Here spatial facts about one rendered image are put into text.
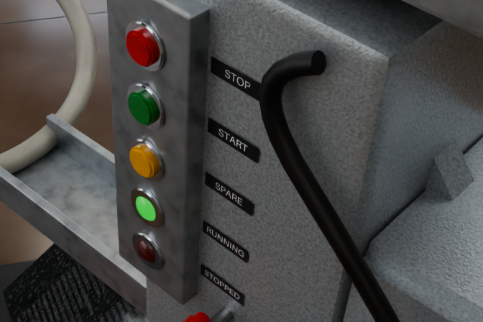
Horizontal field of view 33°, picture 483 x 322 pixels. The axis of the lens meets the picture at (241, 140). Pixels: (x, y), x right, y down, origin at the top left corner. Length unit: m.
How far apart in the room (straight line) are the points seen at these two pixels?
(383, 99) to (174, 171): 0.19
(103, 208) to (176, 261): 0.38
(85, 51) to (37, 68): 1.80
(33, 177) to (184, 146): 0.54
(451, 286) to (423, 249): 0.03
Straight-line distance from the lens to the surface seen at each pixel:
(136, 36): 0.55
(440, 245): 0.57
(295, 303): 0.62
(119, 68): 0.59
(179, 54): 0.53
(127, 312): 1.29
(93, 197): 1.06
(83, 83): 1.18
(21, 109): 2.84
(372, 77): 0.46
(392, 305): 0.56
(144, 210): 0.65
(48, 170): 1.10
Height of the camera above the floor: 1.77
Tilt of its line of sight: 41 degrees down
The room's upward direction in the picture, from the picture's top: 5 degrees clockwise
